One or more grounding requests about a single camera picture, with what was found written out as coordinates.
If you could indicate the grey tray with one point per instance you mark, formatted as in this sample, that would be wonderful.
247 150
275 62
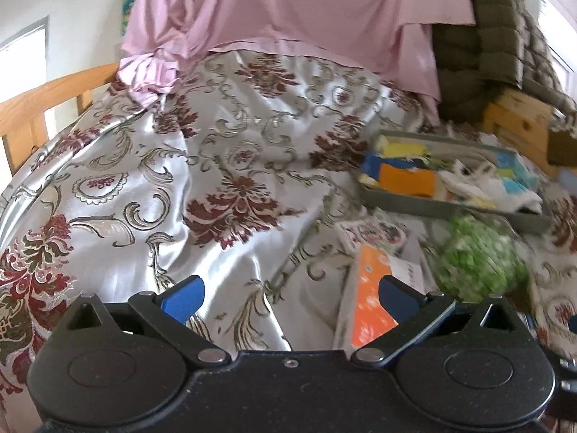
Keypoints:
405 205

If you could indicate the orange white packet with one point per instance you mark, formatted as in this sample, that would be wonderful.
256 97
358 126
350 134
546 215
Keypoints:
367 297

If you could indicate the white whale print cloth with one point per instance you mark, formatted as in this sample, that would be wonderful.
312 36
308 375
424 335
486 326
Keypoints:
509 200

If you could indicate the printed tissue packet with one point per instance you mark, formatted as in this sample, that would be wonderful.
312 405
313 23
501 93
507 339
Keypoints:
374 234

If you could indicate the olive puffer jacket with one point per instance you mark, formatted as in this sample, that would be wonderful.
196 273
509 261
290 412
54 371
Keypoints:
487 31

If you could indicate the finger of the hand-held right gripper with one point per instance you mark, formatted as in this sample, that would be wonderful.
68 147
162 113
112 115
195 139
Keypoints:
565 374

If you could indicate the floral satin bedspread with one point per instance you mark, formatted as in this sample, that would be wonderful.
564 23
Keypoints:
135 167

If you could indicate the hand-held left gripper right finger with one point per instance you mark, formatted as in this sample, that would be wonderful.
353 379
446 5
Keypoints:
396 300

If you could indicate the wooden bed frame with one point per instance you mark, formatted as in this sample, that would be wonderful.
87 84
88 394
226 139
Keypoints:
518 121

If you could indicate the bag of green pieces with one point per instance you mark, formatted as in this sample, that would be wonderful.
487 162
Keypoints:
478 261

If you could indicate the teal wall poster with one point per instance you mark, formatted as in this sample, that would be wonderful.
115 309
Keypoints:
130 0

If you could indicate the orange ribbed cap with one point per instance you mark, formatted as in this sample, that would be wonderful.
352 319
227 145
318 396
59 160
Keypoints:
405 180

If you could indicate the cartoon print towel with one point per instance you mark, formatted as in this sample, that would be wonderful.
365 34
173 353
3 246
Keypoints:
396 149

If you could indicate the pink bed sheet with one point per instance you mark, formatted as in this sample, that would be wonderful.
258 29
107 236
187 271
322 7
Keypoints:
293 4

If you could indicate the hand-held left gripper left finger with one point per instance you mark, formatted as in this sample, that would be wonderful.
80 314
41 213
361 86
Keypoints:
182 300

